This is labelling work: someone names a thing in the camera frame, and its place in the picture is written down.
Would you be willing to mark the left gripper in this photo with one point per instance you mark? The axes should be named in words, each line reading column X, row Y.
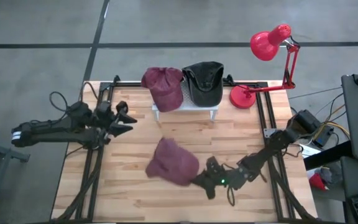
column 104, row 121

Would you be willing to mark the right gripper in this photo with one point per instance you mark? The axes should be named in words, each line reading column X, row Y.
column 225, row 177

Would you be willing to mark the maroon cap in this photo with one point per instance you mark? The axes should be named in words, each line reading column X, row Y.
column 172, row 161
column 163, row 88

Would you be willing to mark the black cap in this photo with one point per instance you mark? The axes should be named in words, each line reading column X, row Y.
column 204, row 87

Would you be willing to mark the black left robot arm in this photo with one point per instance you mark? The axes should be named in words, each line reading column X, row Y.
column 42, row 132

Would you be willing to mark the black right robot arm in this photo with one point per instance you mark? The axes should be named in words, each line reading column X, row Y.
column 269, row 152

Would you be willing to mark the white mesh shelf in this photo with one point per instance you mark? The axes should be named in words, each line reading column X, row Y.
column 197, row 108

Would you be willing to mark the red desk lamp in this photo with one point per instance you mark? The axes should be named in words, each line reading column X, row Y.
column 242, row 97

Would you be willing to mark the white paper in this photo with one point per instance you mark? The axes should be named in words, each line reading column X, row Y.
column 309, row 151

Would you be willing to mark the red cloth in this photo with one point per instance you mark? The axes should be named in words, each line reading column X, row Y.
column 317, row 183

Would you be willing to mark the grey cloth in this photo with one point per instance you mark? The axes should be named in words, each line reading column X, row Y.
column 325, row 175

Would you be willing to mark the black power box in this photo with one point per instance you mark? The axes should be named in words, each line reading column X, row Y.
column 322, row 138

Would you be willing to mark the black aluminium frame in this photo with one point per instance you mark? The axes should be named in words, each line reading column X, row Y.
column 129, row 84

